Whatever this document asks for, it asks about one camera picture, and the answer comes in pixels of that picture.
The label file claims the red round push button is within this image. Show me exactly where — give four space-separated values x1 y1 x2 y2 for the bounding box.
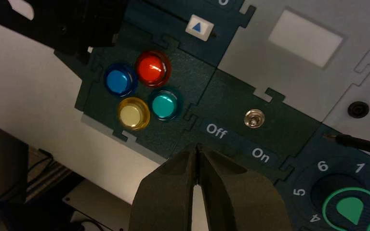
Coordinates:
134 50 172 88

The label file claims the black jumper cable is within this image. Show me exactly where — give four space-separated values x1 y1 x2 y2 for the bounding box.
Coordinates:
323 133 370 158

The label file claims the metal toggle switch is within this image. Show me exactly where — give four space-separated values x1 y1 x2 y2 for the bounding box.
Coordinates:
243 109 266 128

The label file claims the grey and dark teal control box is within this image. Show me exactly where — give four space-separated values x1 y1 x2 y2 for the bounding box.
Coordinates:
54 0 370 231

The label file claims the white metal mounting plate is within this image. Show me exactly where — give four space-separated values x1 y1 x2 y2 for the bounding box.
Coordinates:
62 178 141 231

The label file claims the dark green rotary knob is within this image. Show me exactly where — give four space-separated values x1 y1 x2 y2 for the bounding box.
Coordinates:
310 173 370 231

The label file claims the teal round push button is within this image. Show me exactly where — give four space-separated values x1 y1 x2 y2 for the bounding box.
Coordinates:
147 88 184 122

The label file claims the blue round push button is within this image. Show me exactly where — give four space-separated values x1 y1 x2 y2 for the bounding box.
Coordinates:
104 62 138 97

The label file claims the white rectangular display window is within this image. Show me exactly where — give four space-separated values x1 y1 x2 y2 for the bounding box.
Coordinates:
268 9 344 68

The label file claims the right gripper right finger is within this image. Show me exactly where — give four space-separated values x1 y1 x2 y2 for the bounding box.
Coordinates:
198 144 293 231

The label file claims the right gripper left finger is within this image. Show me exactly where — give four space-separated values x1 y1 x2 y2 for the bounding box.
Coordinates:
129 143 199 231

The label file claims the white slider knob blue triangle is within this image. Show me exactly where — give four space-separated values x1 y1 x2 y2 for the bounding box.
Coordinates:
185 14 215 42

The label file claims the yellow round push button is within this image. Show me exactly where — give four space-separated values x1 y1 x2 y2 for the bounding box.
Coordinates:
117 97 151 131

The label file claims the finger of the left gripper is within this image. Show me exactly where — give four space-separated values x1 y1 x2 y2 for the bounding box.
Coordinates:
0 0 129 64

